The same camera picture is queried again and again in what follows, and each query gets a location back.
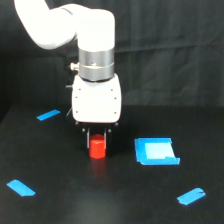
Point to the red hexagonal block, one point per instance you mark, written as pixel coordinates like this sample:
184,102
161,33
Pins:
97,147

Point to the blue tape strip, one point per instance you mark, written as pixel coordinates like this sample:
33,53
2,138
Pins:
48,115
191,196
20,188

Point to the blue tape strip back left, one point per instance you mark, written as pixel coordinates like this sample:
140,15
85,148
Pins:
48,115

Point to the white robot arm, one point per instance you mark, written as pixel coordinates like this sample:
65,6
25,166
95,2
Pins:
92,29

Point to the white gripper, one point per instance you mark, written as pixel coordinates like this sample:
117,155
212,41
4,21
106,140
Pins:
96,103

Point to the blue tape square marker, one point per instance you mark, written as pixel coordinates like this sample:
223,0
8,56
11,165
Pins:
155,151

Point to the blue tape strip front left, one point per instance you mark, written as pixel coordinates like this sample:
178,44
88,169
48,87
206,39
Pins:
20,188

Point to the blue tape strip front right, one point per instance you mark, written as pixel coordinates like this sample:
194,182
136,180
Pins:
191,196

